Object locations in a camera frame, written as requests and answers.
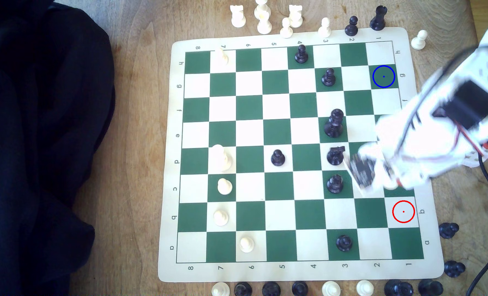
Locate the black chess knight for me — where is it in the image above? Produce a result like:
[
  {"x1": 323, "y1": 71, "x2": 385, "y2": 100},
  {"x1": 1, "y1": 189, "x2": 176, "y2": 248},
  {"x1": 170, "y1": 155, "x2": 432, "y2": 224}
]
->
[{"x1": 326, "y1": 146, "x2": 346, "y2": 166}]

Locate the white chess bishop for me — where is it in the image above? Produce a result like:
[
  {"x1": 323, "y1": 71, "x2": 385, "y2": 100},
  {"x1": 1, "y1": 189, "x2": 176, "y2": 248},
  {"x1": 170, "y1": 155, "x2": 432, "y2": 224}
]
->
[{"x1": 257, "y1": 12, "x2": 273, "y2": 35}]

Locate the black pawn on c3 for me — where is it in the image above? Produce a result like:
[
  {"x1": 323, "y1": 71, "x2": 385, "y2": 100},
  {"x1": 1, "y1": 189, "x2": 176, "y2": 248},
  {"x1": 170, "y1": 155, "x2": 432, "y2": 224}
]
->
[{"x1": 326, "y1": 174, "x2": 344, "y2": 195}]

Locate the green and white chess mat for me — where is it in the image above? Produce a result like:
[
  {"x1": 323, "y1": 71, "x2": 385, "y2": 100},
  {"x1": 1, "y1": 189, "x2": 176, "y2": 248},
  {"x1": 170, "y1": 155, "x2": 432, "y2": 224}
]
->
[{"x1": 157, "y1": 27, "x2": 445, "y2": 283}]

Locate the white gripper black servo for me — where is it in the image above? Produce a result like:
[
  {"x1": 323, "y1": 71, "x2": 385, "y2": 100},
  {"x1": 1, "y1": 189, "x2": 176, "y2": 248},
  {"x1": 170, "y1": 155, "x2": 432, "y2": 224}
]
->
[{"x1": 342, "y1": 142, "x2": 432, "y2": 198}]

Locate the lying black chess piece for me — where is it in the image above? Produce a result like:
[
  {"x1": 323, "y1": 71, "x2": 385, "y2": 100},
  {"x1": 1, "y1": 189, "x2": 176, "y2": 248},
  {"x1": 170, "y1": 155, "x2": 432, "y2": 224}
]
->
[
  {"x1": 384, "y1": 279, "x2": 414, "y2": 296},
  {"x1": 418, "y1": 279, "x2": 444, "y2": 296},
  {"x1": 438, "y1": 222, "x2": 459, "y2": 239},
  {"x1": 444, "y1": 261, "x2": 466, "y2": 278}
]

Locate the white chess rook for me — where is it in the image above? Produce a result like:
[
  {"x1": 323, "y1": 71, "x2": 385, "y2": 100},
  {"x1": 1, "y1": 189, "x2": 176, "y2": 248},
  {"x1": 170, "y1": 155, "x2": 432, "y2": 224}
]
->
[
  {"x1": 288, "y1": 4, "x2": 304, "y2": 29},
  {"x1": 230, "y1": 4, "x2": 247, "y2": 29}
]

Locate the tall white chess piece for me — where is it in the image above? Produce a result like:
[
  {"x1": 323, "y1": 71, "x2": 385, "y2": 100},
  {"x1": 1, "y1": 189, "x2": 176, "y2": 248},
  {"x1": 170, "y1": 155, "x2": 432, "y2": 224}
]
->
[{"x1": 255, "y1": 0, "x2": 271, "y2": 19}]

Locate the white chess king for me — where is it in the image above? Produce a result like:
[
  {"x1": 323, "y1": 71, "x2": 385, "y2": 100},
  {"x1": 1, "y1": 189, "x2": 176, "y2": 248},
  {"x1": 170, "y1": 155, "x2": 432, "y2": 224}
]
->
[{"x1": 208, "y1": 144, "x2": 233, "y2": 172}]

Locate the black cloth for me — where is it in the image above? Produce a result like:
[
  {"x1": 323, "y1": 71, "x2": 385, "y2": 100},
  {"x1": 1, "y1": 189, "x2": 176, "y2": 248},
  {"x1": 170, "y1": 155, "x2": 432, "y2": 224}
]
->
[{"x1": 0, "y1": 0, "x2": 116, "y2": 296}]

